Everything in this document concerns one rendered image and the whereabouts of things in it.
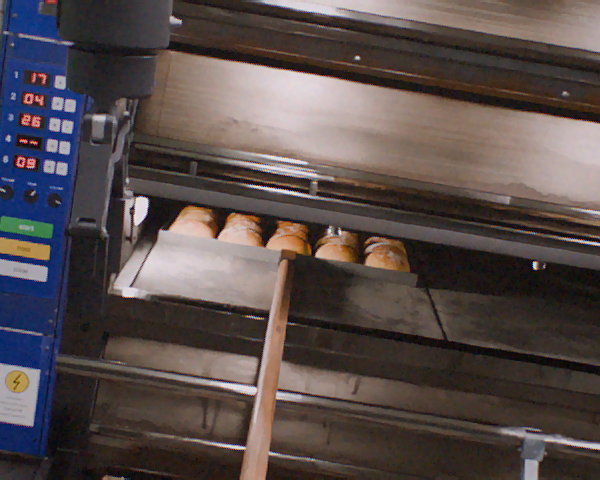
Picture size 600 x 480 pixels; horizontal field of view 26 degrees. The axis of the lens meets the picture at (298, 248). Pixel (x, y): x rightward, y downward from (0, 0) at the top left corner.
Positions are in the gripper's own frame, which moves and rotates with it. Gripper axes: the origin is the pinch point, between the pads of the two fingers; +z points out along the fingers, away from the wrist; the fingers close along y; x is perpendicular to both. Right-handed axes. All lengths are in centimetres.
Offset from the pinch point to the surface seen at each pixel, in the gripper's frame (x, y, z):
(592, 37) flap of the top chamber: 68, -109, -18
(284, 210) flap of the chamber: 19, -95, 14
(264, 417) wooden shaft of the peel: 18, -51, 32
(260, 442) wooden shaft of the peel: 18, -42, 31
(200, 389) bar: 9, -72, 37
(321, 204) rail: 25, -96, 12
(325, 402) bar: 28, -72, 37
